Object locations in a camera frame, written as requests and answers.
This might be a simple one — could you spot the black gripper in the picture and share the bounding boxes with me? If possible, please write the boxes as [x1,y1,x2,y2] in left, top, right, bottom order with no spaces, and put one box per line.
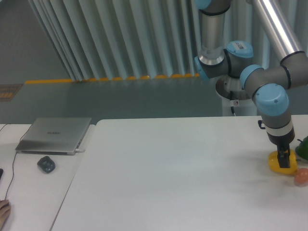
[258,120,295,168]

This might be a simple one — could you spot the yellow bell pepper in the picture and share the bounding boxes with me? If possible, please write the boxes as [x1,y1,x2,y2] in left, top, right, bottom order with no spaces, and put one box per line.
[268,149,298,175]

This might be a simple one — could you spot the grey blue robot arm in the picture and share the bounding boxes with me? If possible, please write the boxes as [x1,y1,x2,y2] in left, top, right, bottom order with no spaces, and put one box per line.
[194,0,308,169]

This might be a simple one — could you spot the green bell pepper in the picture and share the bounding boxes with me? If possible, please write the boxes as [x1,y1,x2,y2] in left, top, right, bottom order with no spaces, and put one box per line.
[295,136,308,164]

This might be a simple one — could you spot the person's hand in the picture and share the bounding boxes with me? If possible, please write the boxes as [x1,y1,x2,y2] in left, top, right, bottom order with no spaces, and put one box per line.
[0,200,11,228]

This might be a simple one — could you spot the orange peach fruit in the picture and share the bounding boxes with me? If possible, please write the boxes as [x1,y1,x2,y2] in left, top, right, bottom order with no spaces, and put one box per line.
[294,168,308,186]

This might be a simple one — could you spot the white laptop plug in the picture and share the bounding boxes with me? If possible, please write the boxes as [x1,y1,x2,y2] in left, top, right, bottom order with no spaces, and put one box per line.
[75,149,85,153]

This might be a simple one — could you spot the white folding partition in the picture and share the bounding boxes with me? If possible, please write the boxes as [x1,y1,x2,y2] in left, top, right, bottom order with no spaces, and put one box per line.
[29,0,308,81]

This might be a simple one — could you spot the silver closed laptop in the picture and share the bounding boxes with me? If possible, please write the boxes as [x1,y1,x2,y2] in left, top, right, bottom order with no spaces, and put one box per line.
[15,117,91,155]

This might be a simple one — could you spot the black device at edge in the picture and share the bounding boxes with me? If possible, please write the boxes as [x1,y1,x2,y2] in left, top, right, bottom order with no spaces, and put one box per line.
[0,168,4,180]

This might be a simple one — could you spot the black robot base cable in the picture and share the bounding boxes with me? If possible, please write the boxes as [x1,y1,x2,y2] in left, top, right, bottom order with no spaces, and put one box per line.
[229,90,238,117]

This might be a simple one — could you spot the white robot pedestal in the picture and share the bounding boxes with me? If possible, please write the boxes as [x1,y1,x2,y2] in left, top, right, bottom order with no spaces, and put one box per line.
[215,75,257,116]

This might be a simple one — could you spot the black thin cable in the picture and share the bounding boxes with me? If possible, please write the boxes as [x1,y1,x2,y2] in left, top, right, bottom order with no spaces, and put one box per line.
[0,124,33,200]

